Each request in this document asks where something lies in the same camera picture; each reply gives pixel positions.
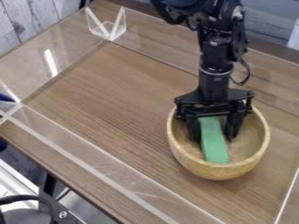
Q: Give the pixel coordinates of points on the brown wooden bowl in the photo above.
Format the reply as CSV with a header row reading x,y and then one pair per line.
x,y
246,149

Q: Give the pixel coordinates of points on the clear acrylic enclosure wall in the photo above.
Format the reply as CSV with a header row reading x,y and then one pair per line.
x,y
91,88

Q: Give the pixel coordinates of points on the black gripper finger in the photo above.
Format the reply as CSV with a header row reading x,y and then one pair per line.
x,y
234,123
193,128

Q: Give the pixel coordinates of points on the black table leg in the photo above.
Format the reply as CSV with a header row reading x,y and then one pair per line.
x,y
49,185

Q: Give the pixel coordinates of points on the black table clamp bracket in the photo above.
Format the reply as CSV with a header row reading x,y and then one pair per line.
x,y
63,215

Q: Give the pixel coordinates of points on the green rectangular block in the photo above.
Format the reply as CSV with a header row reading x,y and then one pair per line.
x,y
212,143

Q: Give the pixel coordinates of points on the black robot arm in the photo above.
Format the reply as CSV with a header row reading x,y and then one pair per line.
x,y
217,21

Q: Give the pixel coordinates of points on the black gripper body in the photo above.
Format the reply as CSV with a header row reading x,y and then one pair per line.
x,y
193,105

